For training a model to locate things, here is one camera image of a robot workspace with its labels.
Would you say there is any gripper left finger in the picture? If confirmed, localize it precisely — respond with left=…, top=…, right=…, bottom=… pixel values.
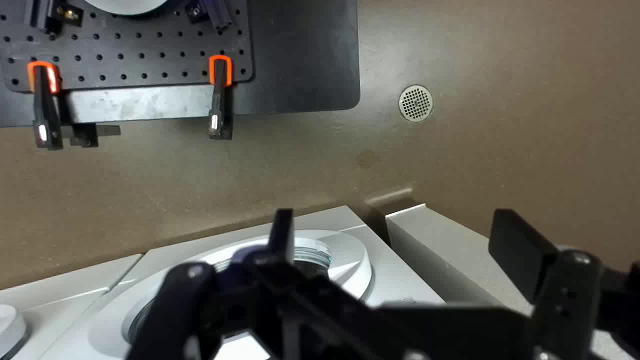
left=125, top=209, right=381, bottom=360

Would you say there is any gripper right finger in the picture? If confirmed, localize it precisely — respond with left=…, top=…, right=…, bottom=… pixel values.
left=488, top=209, right=640, bottom=360

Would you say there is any round white machine door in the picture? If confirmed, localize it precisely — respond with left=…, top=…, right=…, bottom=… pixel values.
left=89, top=229, right=374, bottom=360

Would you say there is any white washing machine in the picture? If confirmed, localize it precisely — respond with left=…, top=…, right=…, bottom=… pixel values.
left=0, top=204, right=447, bottom=360

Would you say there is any white appliance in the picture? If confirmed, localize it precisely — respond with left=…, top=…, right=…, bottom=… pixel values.
left=384, top=202, right=640, bottom=360

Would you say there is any black and orange clamp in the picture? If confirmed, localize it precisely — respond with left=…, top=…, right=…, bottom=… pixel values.
left=207, top=54, right=235, bottom=141
left=27, top=60, right=65, bottom=151

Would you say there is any round metal floor drain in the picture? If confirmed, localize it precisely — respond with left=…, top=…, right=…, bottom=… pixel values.
left=398, top=84, right=435, bottom=123

